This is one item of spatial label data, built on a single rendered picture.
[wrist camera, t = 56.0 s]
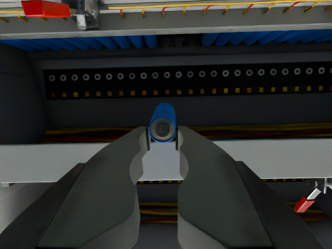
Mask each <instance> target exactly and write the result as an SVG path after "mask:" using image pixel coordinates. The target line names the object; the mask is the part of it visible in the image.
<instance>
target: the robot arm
mask: <svg viewBox="0 0 332 249"><path fill-rule="evenodd" d="M150 144H151V136H150V131H149V127H147V126H139V127H138V128H136V129H134V130H132V131H131V132H129V133H127V134H125V135H124V136H122V137H120V138H118V139H117V140H115V141H113V142H111V143H110V144H108V145H107V146H105V147H104V148H102V149H101V150H100V151H98V152H97V153H96V154H95V155H94V156H93V157H91V158H90V159H89V160H88V161H87V162H86V163H78V164H77V165H76V166H74V167H73V168H72V169H71V170H70V171H69V172H68V173H66V174H65V175H64V176H63V177H62V178H60V179H59V180H58V181H57V182H56V183H55V184H54V185H52V186H51V187H50V188H49V189H48V190H47V191H45V192H44V193H43V194H42V195H41V196H40V197H39V198H37V199H36V200H35V201H34V202H33V203H32V204H30V205H29V206H28V207H27V208H26V209H25V210H24V211H23V212H21V213H20V214H19V215H18V216H17V217H16V218H15V219H14V220H13V221H12V222H11V223H10V224H9V225H8V226H7V227H6V228H5V229H4V230H3V231H2V233H1V234H0V249H131V248H132V247H133V246H134V245H135V244H136V242H137V240H138V233H139V224H140V211H139V204H138V196H137V189H136V186H135V185H136V183H137V182H138V180H139V179H140V177H141V176H142V175H143V163H142V158H143V157H144V155H145V154H146V153H147V151H149V150H150ZM175 147H176V151H178V152H179V153H180V175H181V176H182V178H183V179H184V181H183V182H182V183H181V184H180V185H179V187H178V206H177V211H178V241H179V243H180V245H181V246H182V247H183V248H184V249H326V248H325V246H324V245H323V244H322V242H321V241H320V240H319V238H318V237H317V236H316V235H315V233H314V232H313V231H312V230H311V228H310V227H309V226H308V225H307V224H306V223H305V221H304V220H303V219H302V218H301V217H300V216H299V215H298V214H297V213H296V212H295V211H294V210H293V209H292V208H291V207H290V206H289V205H288V204H287V203H286V202H285V201H284V200H283V199H282V198H281V197H280V196H279V195H278V194H276V193H275V192H274V191H273V190H272V189H271V188H270V187H269V186H268V185H267V184H266V183H265V182H264V181H263V180H262V179H261V178H259V177H258V176H257V175H256V174H255V173H254V172H253V171H252V170H251V169H250V168H249V167H248V166H247V165H246V164H245V163H244V162H242V161H235V160H234V159H233V158H232V157H231V156H230V155H229V154H228V153H227V152H225V151H224V150H223V149H222V148H220V147H219V146H218V145H216V144H215V143H213V142H212V141H210V140H208V139H207V138H205V137H203V136H201V135H200V134H198V133H196V132H195V131H193V130H191V129H190V128H188V127H186V126H184V125H180V126H176V127H175Z"/></svg>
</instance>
